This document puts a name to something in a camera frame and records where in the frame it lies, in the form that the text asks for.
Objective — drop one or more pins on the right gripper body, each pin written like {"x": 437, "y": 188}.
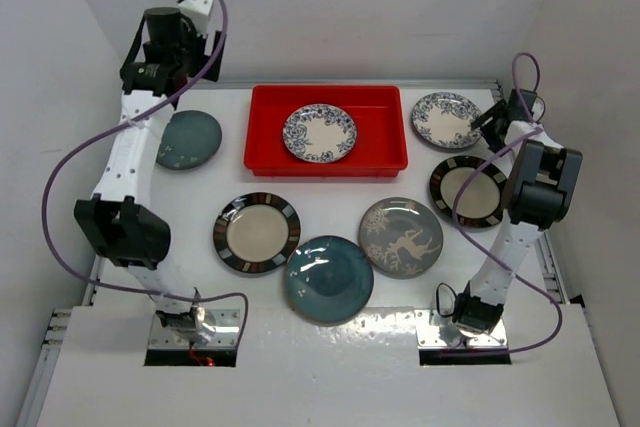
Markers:
{"x": 494, "y": 140}

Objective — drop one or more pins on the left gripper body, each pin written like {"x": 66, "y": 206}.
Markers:
{"x": 191, "y": 54}

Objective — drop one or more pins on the blue floral plate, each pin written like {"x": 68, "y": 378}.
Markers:
{"x": 443, "y": 119}
{"x": 320, "y": 133}

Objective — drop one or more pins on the small teal plate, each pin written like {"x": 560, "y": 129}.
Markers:
{"x": 189, "y": 141}

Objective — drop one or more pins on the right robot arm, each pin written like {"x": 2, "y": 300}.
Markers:
{"x": 537, "y": 194}

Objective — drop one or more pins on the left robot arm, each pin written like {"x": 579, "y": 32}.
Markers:
{"x": 117, "y": 219}

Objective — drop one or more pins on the red plastic bin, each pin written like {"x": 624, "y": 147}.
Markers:
{"x": 380, "y": 149}

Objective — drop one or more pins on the striped rim plate right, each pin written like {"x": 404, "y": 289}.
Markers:
{"x": 480, "y": 205}

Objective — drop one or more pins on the striped rim plate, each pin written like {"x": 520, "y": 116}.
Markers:
{"x": 256, "y": 233}
{"x": 480, "y": 205}

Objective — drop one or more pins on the grey reindeer plate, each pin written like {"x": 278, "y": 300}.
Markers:
{"x": 401, "y": 237}

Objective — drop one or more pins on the striped rim plate left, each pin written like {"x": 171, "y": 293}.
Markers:
{"x": 256, "y": 233}

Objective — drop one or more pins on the large teal plate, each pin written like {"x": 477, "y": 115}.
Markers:
{"x": 328, "y": 280}

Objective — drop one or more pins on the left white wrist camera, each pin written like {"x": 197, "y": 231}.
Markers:
{"x": 199, "y": 12}

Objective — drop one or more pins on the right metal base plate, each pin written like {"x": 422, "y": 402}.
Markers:
{"x": 435, "y": 333}

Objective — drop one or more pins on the metal base plate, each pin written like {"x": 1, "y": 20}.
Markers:
{"x": 211, "y": 329}
{"x": 435, "y": 333}

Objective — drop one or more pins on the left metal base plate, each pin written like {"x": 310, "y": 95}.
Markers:
{"x": 211, "y": 329}

